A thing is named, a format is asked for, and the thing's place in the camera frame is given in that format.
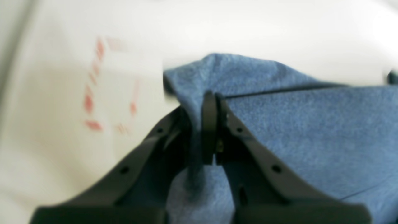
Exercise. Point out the blue T-shirt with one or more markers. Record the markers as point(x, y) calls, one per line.
point(340, 139)

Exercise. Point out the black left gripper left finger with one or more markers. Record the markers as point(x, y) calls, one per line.
point(135, 191)

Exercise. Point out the red tape rectangle marking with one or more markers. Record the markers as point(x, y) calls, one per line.
point(111, 92)

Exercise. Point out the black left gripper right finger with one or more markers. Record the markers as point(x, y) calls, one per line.
point(264, 189)

